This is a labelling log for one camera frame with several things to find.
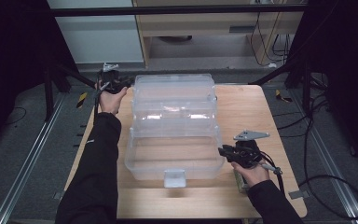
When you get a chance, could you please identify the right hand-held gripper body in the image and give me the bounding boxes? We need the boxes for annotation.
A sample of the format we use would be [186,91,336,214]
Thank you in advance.
[230,129,271,169]

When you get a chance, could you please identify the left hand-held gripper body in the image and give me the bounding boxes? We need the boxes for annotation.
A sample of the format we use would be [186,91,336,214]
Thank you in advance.
[96,62,129,95]

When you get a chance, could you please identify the green and white carton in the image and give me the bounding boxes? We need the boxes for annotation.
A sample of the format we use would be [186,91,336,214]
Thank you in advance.
[233,169,250,194]

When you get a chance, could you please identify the clear plastic storage box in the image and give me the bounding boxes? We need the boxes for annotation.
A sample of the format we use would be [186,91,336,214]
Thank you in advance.
[123,73,226,189]

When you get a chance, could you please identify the person's right hand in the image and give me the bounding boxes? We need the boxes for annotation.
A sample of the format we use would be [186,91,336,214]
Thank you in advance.
[230,161,271,189]

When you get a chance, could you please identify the person's left hand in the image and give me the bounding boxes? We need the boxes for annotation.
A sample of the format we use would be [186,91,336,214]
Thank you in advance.
[97,81,129,117]

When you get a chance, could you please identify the yellow black striped tape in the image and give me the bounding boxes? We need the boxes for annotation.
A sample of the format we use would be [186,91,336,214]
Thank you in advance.
[76,91,89,109]
[274,89,294,104]

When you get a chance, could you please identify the white cabinet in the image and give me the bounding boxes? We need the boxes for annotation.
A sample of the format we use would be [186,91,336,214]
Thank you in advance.
[47,0,145,65]

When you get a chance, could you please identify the black metal stand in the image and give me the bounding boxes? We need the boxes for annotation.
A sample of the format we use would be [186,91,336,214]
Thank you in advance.
[247,55,312,117]
[42,59,107,123]

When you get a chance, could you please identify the black horizontal bar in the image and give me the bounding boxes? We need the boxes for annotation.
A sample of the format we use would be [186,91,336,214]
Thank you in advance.
[49,5,309,18]

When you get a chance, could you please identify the light wooden desk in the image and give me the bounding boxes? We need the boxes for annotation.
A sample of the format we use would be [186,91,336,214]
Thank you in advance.
[131,0,309,68]

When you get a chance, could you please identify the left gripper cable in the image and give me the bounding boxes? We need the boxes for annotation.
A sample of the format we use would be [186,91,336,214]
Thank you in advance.
[92,80,111,126]

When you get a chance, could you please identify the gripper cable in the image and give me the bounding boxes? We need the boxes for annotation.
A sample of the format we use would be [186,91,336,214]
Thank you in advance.
[258,150,286,196]
[92,80,111,126]

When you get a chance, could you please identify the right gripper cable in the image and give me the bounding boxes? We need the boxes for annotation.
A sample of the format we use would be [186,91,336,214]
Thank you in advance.
[258,150,286,196]

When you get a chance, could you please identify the black cable bundle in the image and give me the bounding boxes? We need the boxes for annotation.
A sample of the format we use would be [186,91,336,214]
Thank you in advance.
[273,72,335,139]

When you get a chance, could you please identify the metal floor rail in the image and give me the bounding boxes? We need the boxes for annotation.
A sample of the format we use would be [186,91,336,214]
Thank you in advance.
[291,89,358,224]
[0,92,67,224]

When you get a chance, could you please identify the thin black floor cable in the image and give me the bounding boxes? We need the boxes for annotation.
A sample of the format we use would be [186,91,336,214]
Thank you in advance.
[0,105,28,127]

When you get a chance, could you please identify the black cables under desk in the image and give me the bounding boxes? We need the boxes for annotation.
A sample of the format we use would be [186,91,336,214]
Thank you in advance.
[249,11,294,68]

